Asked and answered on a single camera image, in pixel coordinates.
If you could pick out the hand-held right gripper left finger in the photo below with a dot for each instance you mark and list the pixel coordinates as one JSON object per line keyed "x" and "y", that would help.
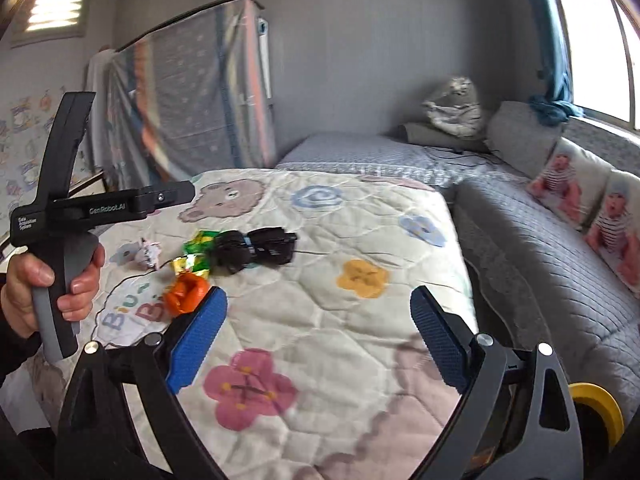
{"x": 197, "y": 345}

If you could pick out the cartoon wall sticker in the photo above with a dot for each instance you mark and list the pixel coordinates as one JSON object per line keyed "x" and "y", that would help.
{"x": 25, "y": 160}

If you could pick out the grey quilted sofa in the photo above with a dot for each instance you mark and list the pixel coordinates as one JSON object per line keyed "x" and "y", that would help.
{"x": 525, "y": 260}

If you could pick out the green candy wrapper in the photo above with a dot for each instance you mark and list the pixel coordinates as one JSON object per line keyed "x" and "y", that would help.
{"x": 200, "y": 245}

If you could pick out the grey sofa back cushion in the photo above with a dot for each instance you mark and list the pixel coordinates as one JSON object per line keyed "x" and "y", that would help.
{"x": 520, "y": 135}

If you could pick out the black sunglasses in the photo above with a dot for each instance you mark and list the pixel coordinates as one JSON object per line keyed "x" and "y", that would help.
{"x": 270, "y": 247}

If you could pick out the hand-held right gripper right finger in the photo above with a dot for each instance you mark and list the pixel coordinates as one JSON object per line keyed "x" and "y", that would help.
{"x": 440, "y": 345}

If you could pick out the white hanging cloth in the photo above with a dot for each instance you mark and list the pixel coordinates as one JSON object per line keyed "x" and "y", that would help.
{"x": 97, "y": 105}

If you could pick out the yellow trash bin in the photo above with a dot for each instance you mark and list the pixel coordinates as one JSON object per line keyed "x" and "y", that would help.
{"x": 607, "y": 410}

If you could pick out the crumpled silvery plastic bag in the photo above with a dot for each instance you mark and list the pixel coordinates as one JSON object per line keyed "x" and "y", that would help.
{"x": 455, "y": 105}

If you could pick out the gold foil wrapper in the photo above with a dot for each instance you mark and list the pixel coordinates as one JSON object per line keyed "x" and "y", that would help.
{"x": 185, "y": 264}

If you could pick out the crumpled white pink paper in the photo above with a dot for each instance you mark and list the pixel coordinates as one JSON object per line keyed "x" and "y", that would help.
{"x": 147, "y": 255}

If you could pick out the grey rolled cushion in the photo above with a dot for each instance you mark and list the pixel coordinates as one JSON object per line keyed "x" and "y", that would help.
{"x": 435, "y": 135}

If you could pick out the blue curtain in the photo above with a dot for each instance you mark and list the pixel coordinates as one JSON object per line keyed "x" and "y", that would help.
{"x": 555, "y": 50}

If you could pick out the cloth covered wardrobe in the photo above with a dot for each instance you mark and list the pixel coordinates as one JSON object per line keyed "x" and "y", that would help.
{"x": 195, "y": 95}

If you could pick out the louvred wall vent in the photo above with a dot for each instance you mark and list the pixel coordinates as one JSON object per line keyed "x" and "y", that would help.
{"x": 52, "y": 12}

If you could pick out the baby print pillow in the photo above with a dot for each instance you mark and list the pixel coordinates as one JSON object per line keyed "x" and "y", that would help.
{"x": 565, "y": 185}
{"x": 617, "y": 230}

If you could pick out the orange snack wrapper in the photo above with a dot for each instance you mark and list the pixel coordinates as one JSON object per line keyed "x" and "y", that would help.
{"x": 185, "y": 295}

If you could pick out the metal frame window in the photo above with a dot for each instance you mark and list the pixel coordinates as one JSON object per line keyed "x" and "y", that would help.
{"x": 600, "y": 50}

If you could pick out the person's left forearm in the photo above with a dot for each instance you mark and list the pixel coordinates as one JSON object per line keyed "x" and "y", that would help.
{"x": 15, "y": 355}

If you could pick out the person's left hand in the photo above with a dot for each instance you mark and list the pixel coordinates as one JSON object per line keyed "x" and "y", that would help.
{"x": 22, "y": 280}

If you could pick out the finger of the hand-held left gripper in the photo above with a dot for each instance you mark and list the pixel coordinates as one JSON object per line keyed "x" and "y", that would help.
{"x": 165, "y": 196}

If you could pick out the cream printed blanket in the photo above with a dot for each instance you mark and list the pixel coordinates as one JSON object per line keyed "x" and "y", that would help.
{"x": 310, "y": 320}

